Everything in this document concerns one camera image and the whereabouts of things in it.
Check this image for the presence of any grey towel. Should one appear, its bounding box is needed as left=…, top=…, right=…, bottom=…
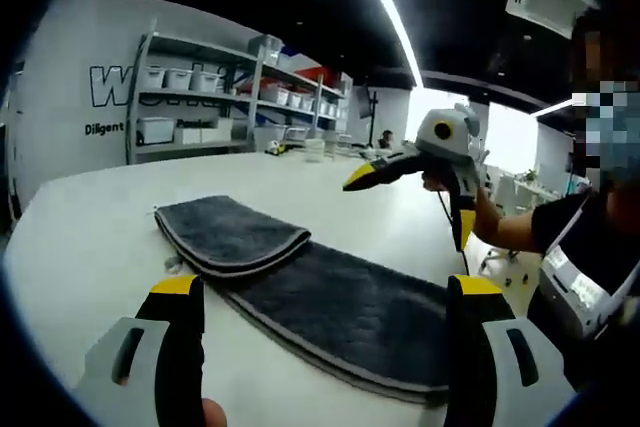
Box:
left=152, top=194, right=451, bottom=406

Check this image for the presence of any person's left hand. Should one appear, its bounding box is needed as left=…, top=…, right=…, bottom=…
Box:
left=201, top=396, right=229, bottom=427

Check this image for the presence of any person's right hand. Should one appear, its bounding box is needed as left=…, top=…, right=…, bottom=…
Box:
left=422, top=169, right=504, bottom=243

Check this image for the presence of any stack of clear containers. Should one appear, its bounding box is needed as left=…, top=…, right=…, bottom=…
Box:
left=302, top=136, right=331, bottom=164

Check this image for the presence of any black monitor on stand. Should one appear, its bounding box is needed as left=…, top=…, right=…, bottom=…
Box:
left=357, top=86, right=381, bottom=148

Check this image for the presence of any white office chair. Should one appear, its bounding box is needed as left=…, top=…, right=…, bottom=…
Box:
left=492, top=169, right=521, bottom=219
left=479, top=245, right=534, bottom=289

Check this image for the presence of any white chest-worn device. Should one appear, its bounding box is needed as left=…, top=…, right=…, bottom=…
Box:
left=542, top=241, right=640, bottom=343

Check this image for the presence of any grey metal shelf rack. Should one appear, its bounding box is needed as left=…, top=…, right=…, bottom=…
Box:
left=125, top=21, right=264, bottom=164
left=249, top=46, right=354, bottom=148

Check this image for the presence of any person operator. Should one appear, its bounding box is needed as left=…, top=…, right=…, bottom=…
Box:
left=527, top=186, right=640, bottom=393

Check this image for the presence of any long ceiling light strip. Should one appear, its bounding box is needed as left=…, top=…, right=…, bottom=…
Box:
left=347, top=0, right=426, bottom=88

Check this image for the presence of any clear plastic storage bin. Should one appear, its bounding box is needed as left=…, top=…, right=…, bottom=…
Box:
left=249, top=34, right=284, bottom=66

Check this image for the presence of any group of white storage boxes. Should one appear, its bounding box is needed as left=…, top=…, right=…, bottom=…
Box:
left=135, top=66, right=351, bottom=146

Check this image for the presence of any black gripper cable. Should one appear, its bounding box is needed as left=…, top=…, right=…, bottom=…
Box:
left=437, top=189, right=471, bottom=278

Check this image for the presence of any white harness strap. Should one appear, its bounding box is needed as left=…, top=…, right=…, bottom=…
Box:
left=547, top=191, right=594, bottom=251

